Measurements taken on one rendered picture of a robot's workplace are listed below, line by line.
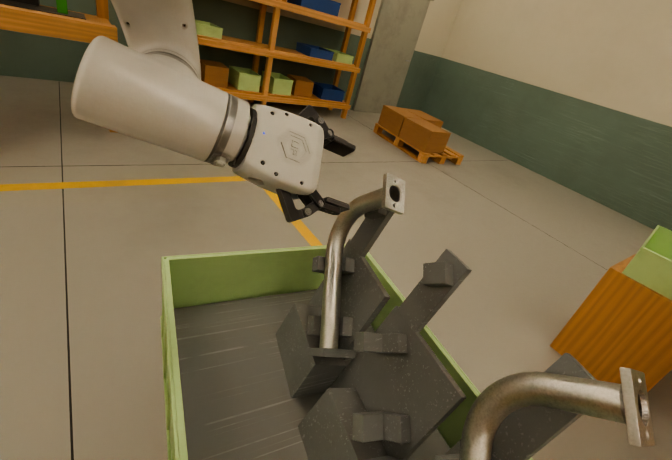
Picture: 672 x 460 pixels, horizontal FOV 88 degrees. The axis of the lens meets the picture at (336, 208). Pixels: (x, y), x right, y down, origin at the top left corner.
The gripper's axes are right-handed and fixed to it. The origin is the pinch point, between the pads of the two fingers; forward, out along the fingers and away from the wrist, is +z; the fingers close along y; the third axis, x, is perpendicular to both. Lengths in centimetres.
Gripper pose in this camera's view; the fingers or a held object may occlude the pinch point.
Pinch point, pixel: (341, 177)
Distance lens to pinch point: 50.7
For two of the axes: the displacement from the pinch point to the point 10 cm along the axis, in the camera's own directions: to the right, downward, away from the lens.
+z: 8.1, 2.7, 5.2
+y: 1.1, -9.4, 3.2
